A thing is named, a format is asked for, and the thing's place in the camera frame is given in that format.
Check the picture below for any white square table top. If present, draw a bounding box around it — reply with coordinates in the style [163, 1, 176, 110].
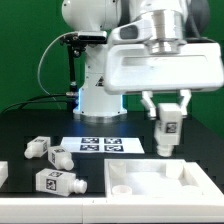
[104, 159, 224, 198]

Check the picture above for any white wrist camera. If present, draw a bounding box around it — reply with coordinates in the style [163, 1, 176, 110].
[108, 19, 152, 45]

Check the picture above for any white sheet with tags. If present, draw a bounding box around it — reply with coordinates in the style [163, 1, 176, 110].
[61, 137, 144, 154]

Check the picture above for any white obstacle fence wall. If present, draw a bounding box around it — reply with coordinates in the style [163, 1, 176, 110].
[0, 161, 224, 224]

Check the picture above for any grey camera cable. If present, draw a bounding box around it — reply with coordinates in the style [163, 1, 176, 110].
[37, 31, 78, 98]

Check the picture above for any black cable on table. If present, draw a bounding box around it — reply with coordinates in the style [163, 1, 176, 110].
[0, 93, 80, 116]

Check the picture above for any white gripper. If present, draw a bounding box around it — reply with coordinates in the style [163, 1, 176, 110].
[104, 43, 224, 119]

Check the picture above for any black camera on stand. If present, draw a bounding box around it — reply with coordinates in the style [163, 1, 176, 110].
[60, 31, 107, 58]

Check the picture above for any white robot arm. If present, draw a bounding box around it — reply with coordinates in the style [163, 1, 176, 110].
[62, 0, 224, 120]

